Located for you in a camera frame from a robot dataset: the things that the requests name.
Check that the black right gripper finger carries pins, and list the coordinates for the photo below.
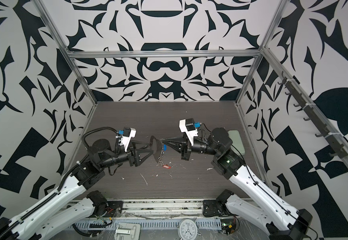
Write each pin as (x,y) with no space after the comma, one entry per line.
(172,140)
(175,145)

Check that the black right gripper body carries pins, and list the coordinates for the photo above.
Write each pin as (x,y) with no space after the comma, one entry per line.
(188,155)

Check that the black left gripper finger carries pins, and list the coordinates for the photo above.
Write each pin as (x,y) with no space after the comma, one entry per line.
(141,146)
(143,155)

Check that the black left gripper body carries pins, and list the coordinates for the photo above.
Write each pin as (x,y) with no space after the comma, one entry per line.
(130,158)

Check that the perforated metal crescent plate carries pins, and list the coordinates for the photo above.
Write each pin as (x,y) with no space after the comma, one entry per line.
(156,147)

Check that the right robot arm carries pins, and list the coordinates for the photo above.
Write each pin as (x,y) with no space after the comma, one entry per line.
(273,215)

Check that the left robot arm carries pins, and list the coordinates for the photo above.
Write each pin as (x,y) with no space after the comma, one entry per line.
(106,147)

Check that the mint green glasses case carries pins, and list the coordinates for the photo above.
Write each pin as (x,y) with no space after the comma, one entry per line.
(237,145)

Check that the white plastic hinge block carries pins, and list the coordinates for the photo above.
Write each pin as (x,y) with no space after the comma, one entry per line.
(127,231)

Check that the white table clock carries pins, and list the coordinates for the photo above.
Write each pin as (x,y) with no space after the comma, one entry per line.
(188,230)

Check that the small green circuit board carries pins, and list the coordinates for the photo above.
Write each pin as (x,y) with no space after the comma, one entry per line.
(229,226)

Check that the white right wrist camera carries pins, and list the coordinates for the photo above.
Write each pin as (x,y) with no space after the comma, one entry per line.
(190,128)

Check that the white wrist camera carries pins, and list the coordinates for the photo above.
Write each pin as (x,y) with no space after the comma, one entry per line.
(190,128)
(125,136)

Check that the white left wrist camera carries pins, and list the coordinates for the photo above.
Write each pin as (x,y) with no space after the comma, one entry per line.
(125,136)

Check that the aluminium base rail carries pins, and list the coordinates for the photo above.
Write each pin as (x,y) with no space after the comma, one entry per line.
(154,208)

